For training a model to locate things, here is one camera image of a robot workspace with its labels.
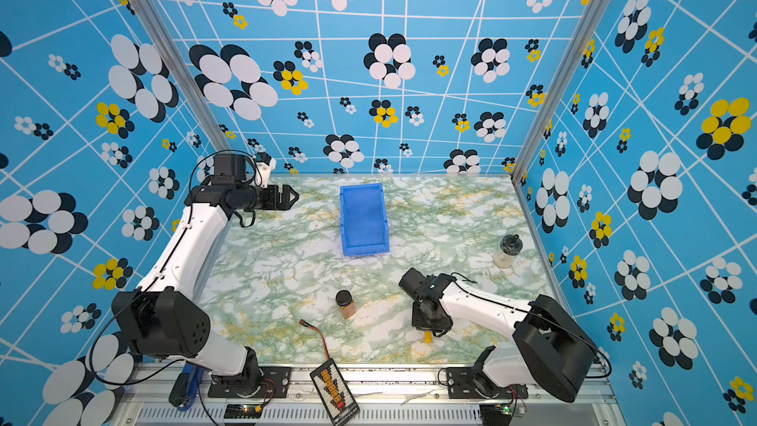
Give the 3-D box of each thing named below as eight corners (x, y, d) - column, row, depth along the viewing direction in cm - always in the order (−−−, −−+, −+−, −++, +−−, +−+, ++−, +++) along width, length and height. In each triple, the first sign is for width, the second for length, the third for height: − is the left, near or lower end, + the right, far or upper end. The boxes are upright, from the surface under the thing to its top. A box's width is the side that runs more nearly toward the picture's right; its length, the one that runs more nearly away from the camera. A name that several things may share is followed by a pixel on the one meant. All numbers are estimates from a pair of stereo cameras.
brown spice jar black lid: (339, 319, 86) (334, 306, 78) (341, 303, 89) (336, 289, 81) (355, 318, 86) (351, 306, 78) (356, 303, 89) (352, 289, 81)
